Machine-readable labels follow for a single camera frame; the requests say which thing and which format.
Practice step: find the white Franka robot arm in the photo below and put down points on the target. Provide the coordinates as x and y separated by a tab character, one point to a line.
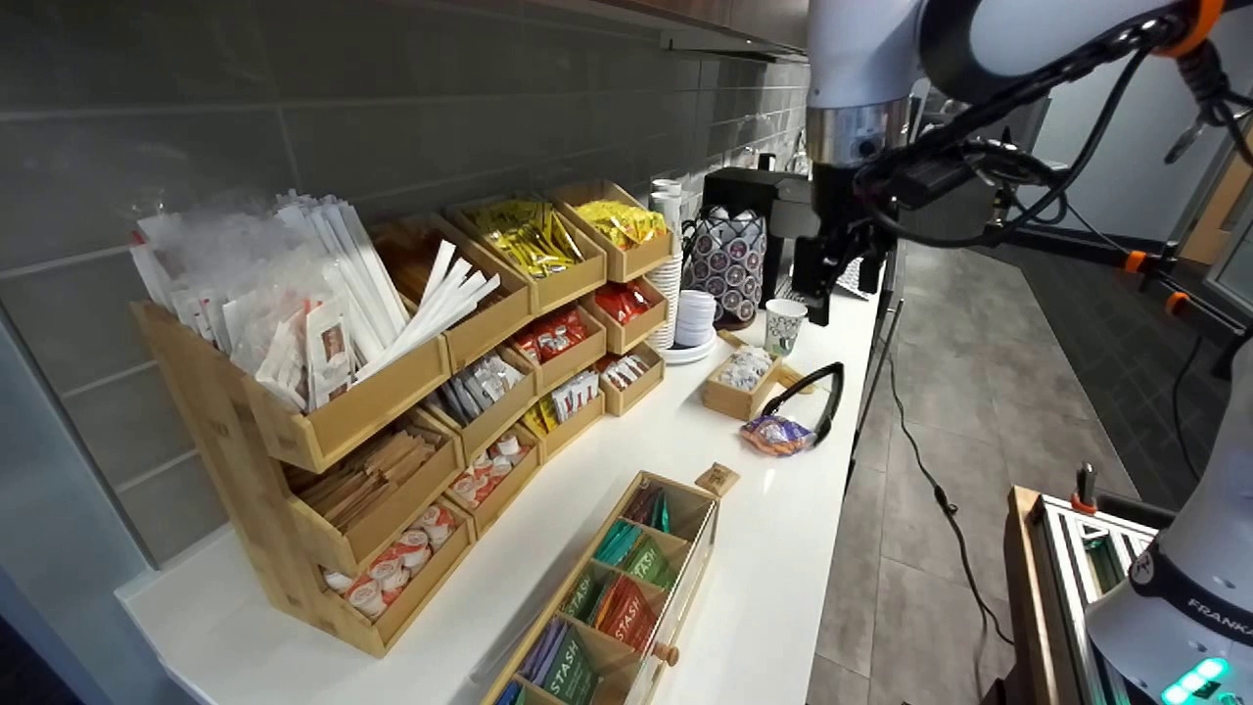
862	42

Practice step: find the wooden framed room door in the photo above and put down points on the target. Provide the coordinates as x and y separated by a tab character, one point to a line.
1217	210

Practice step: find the robot base cart frame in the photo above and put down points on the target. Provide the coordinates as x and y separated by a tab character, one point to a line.
1023	590

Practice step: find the small bamboo tray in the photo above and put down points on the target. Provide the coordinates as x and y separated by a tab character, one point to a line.
729	395

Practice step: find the black tripod orange joints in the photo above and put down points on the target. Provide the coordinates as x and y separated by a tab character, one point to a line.
1069	243

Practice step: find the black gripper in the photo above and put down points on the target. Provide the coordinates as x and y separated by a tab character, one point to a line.
855	210

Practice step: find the wall cabinet carcass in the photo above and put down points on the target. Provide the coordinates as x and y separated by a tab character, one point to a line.
706	26

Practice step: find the brown wooden stirrers pile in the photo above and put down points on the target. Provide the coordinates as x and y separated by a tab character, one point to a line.
373	476

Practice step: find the black coffee machine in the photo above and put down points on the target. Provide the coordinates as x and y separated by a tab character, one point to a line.
755	198

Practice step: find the white round plate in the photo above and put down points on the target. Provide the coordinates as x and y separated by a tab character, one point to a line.
685	354

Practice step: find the clear wrapped cutlery packets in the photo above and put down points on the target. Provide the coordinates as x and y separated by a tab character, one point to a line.
259	286

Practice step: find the white wrapped stirrers bundle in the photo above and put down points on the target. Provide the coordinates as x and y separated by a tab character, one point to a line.
445	295

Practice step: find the white cup lids stack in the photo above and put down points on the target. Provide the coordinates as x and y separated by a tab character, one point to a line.
694	320

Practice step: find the colourful foil packet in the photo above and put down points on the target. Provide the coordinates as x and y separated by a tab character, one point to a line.
774	436

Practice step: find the grey white creamer packets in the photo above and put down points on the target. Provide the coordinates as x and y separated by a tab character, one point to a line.
484	386

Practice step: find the white red sugar packets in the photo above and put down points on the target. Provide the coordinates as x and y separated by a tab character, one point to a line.
488	472
393	570

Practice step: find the purple green tea bags row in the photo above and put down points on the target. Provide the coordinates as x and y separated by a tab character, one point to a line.
557	662

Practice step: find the dark tea bags row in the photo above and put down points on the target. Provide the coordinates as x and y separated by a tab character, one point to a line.
651	509

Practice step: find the bamboo tiered organizer rack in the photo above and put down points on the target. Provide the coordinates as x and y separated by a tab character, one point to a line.
249	444

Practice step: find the single printed paper cup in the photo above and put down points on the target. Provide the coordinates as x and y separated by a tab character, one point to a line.
785	326

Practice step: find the bamboo tea box clear lid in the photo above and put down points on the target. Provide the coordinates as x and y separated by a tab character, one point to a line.
691	551

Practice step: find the red packets pile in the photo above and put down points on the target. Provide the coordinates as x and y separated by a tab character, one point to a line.
624	301
552	337

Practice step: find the red tea bags row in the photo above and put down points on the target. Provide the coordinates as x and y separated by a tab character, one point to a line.
618	611

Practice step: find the yellow white packets pile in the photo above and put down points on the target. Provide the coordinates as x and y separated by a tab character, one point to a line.
565	399

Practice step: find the white striped packets pile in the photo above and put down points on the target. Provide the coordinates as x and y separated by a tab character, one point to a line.
624	373

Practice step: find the paper cup stack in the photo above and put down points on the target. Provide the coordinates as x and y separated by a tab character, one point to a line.
667	261

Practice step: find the small sugar packet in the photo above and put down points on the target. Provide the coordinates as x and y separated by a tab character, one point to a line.
719	480

